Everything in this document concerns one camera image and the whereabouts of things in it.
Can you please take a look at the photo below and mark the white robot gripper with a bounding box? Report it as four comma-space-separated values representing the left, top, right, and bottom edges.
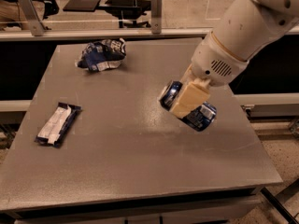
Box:
170, 32, 248, 119

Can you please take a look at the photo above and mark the blue pepsi can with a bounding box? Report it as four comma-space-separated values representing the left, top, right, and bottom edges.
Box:
159, 79, 217, 132

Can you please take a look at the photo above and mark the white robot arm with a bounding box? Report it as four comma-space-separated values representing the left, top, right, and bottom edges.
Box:
170, 0, 299, 119

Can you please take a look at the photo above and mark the crumpled blue chip bag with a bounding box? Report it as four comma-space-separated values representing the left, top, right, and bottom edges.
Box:
77, 38, 126, 72

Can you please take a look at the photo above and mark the grey table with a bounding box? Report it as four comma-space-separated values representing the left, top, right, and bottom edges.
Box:
0, 39, 280, 224

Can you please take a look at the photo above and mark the black office chair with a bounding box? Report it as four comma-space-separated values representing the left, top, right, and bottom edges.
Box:
63, 0, 151, 28

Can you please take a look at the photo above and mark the blue white snack bar wrapper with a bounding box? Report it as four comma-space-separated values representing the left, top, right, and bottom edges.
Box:
35, 102, 82, 147

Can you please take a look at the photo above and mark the white horizontal rail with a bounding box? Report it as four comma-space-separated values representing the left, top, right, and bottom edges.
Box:
0, 27, 212, 42

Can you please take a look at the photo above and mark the middle metal barrier bracket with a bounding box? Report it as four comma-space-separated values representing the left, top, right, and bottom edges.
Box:
151, 0, 162, 34

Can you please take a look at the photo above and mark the metal barrier bracket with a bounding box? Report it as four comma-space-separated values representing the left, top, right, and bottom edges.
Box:
151, 0, 162, 34
18, 0, 45, 36

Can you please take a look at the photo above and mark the left metal barrier bracket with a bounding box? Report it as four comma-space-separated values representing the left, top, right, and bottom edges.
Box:
18, 0, 45, 36

